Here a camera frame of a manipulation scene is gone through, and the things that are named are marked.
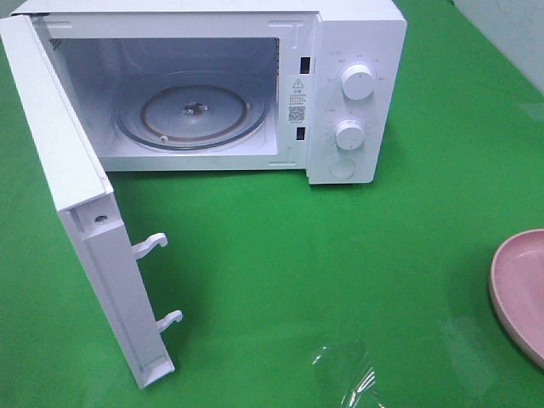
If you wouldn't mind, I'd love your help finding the round white door release button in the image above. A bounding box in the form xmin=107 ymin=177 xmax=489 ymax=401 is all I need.
xmin=330 ymin=158 xmax=356 ymax=179

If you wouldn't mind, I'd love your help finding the white microwave knob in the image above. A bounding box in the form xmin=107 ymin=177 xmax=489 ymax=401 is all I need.
xmin=340 ymin=62 xmax=376 ymax=100
xmin=335 ymin=119 xmax=366 ymax=150

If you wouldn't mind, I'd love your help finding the white microwave door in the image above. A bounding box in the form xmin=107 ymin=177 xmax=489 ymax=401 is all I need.
xmin=1 ymin=15 xmax=183 ymax=388

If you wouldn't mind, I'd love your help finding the pink round plate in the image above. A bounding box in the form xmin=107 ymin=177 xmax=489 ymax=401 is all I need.
xmin=489 ymin=229 xmax=543 ymax=367

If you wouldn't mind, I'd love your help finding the green table cloth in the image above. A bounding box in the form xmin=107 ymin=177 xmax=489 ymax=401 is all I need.
xmin=1 ymin=1 xmax=543 ymax=407

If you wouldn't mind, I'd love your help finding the white microwave oven body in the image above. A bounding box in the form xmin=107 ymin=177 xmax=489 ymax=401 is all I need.
xmin=1 ymin=1 xmax=407 ymax=184

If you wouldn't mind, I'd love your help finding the clear tape patch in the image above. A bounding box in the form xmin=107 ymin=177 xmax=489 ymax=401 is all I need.
xmin=312 ymin=340 xmax=385 ymax=407
xmin=439 ymin=315 xmax=499 ymax=398

